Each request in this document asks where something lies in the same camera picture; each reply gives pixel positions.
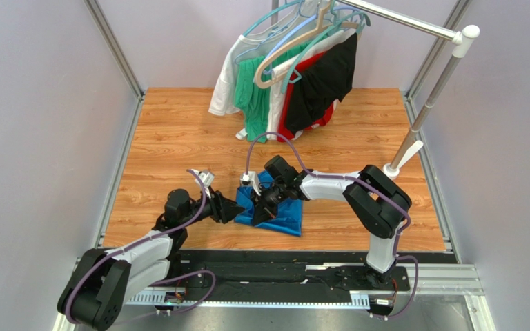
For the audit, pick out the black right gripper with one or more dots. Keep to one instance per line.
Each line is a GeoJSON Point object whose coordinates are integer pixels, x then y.
{"type": "Point", "coordinates": [271, 198]}

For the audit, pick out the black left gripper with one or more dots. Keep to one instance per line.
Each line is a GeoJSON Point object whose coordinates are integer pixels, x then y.
{"type": "Point", "coordinates": [221, 209]}

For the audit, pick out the blue cloth napkin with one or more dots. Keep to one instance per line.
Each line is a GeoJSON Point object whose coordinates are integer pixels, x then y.
{"type": "Point", "coordinates": [288, 220]}

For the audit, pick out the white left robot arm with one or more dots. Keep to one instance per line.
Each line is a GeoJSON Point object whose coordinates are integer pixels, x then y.
{"type": "Point", "coordinates": [105, 279]}

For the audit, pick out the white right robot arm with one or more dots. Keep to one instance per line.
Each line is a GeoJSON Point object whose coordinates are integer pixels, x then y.
{"type": "Point", "coordinates": [380, 205]}

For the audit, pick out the green t-shirt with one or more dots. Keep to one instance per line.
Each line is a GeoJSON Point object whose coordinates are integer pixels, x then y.
{"type": "Point", "coordinates": [262, 110]}

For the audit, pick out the white t-shirt left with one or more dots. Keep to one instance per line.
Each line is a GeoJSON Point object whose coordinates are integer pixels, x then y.
{"type": "Point", "coordinates": [222, 101]}

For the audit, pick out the white t-shirt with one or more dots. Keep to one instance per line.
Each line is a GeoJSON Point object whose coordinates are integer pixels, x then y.
{"type": "Point", "coordinates": [308, 83]}
{"type": "Point", "coordinates": [222, 101]}

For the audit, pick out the teal plastic hanger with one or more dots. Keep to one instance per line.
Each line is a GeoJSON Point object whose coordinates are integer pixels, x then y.
{"type": "Point", "coordinates": [287, 73]}

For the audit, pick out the white t-shirt middle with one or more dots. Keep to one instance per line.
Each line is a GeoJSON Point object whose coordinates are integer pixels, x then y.
{"type": "Point", "coordinates": [308, 83]}

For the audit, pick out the black t-shirt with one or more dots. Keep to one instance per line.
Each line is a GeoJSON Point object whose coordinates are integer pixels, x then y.
{"type": "Point", "coordinates": [330, 77]}

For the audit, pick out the blue plastic hanger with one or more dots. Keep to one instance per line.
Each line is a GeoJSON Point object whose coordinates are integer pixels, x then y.
{"type": "Point", "coordinates": [260, 44]}

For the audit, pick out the teal hanger left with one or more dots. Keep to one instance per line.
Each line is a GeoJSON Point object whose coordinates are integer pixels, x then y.
{"type": "Point", "coordinates": [272, 15]}

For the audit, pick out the white clothes rack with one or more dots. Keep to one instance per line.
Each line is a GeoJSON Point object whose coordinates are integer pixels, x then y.
{"type": "Point", "coordinates": [461, 39]}

